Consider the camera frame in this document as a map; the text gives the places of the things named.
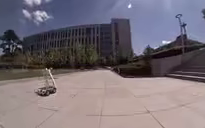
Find tall dark tree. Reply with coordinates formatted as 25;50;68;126
0;29;24;56

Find grass strip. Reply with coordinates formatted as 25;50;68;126
0;67;88;83

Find small wheeled robot with mast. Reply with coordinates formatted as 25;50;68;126
34;67;58;97

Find row of green trees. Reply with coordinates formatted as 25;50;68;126
0;43;135;70

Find tall lamp pole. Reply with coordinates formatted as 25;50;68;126
175;13;188;56

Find low building with flat roof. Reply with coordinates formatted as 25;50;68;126
151;34;205;58

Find grey concrete slab plaza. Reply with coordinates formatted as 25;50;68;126
0;68;205;128

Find dark hedge planter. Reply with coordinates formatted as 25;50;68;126
111;63;153;78

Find concrete steps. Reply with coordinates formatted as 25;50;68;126
165;65;205;84

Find large curved glass building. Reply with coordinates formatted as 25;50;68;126
22;17;133;61

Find grey concrete wall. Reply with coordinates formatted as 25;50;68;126
150;45;205;77

